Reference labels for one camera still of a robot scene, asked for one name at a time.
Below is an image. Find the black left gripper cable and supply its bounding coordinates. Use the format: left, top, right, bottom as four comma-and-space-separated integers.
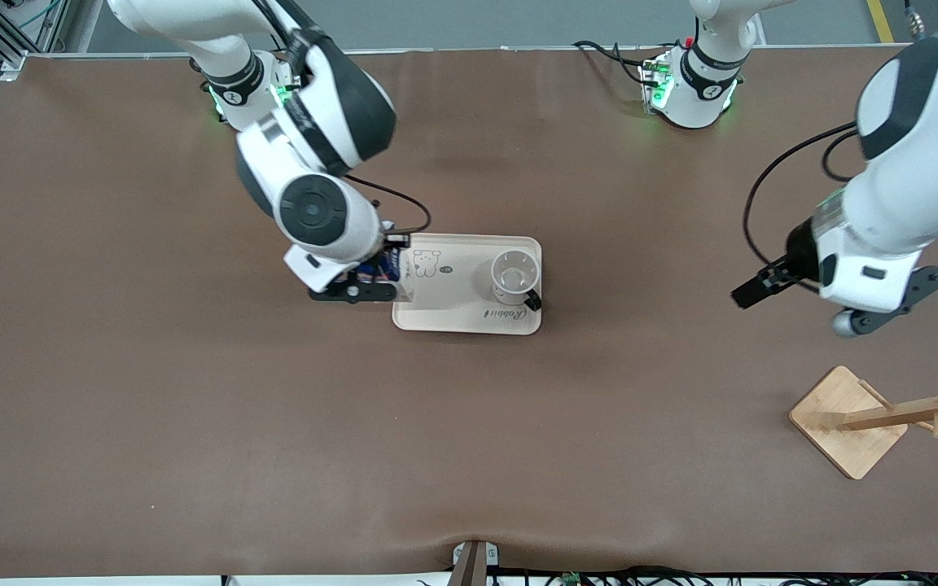
743, 122, 861, 269

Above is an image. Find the white smiley mug black handle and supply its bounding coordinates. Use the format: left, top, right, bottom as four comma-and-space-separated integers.
489, 251, 543, 313

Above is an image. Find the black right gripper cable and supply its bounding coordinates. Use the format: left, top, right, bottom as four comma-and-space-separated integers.
345, 173, 432, 237

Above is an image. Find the black arm base cable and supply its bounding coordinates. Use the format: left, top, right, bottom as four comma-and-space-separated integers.
573, 39, 651, 86

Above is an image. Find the cream tray with rabbit print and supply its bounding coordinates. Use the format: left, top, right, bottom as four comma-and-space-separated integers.
392, 233, 543, 335

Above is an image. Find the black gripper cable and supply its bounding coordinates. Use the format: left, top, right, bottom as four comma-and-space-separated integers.
743, 122, 861, 269
345, 173, 432, 237

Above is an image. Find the blue white milk carton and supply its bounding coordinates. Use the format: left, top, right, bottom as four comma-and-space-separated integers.
355, 247, 414, 304

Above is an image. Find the wooden mug tree stand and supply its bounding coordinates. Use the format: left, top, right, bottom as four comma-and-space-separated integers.
788, 358, 938, 481

